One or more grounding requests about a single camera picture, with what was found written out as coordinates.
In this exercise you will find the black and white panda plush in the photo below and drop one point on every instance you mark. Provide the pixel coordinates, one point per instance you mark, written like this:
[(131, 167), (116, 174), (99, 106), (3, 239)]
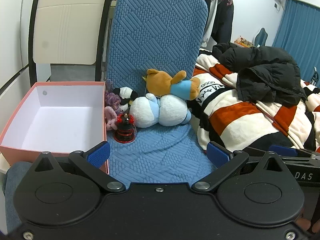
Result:
[(123, 92)]

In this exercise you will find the purple plush toy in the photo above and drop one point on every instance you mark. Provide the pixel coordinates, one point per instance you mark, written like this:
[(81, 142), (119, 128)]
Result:
[(112, 100)]

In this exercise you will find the white hanging garment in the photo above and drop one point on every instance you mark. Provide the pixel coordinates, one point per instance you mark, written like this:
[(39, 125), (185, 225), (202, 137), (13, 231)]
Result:
[(210, 17)]

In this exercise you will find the orange white black striped blanket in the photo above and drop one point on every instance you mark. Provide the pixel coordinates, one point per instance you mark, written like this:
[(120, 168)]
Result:
[(232, 120)]

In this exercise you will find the pink plush bunny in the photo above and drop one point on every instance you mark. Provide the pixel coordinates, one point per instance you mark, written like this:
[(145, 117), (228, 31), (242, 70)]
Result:
[(110, 117)]

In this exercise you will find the black hanging coat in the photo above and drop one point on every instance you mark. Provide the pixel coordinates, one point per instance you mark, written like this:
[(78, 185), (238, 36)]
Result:
[(223, 17)]

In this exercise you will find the white and blue plush toy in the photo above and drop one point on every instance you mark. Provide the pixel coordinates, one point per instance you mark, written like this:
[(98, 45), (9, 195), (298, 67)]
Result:
[(172, 110)]

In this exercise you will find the red and black toy figure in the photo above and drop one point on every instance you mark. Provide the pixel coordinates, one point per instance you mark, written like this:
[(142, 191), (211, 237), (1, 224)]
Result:
[(125, 128)]

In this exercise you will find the black puffer jacket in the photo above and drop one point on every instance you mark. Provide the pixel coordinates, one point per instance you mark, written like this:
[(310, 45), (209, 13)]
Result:
[(270, 77)]

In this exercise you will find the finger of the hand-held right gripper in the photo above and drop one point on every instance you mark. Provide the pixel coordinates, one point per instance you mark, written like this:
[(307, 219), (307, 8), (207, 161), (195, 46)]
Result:
[(283, 150)]

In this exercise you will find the blue curtain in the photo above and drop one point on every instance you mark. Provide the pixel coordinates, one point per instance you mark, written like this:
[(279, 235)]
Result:
[(300, 30)]

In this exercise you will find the small blue chair back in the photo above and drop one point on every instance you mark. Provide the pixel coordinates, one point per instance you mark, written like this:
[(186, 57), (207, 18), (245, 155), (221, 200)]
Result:
[(261, 37)]

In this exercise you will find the cream chair with black frame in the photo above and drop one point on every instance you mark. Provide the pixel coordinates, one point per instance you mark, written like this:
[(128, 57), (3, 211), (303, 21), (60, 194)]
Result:
[(65, 30)]

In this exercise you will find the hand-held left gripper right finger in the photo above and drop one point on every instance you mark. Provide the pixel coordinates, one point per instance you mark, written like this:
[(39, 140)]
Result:
[(217, 155)]

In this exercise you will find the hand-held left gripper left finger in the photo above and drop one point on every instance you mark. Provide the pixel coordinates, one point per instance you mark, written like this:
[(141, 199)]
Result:
[(98, 154)]

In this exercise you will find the white cabinet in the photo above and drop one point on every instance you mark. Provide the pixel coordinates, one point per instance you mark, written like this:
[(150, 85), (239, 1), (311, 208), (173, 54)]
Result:
[(12, 30)]

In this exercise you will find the brown teddy bear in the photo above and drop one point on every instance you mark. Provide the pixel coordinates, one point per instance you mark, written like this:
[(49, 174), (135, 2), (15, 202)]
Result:
[(160, 82)]

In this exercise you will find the person's right hand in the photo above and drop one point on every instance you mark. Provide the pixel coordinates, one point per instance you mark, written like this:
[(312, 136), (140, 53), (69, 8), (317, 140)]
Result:
[(305, 225)]

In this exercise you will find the colourful printed box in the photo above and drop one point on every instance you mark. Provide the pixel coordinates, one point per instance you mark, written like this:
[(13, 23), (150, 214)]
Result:
[(243, 42)]

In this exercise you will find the pink cardboard box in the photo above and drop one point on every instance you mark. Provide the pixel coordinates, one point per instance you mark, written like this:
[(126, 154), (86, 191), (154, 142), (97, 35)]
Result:
[(62, 120)]

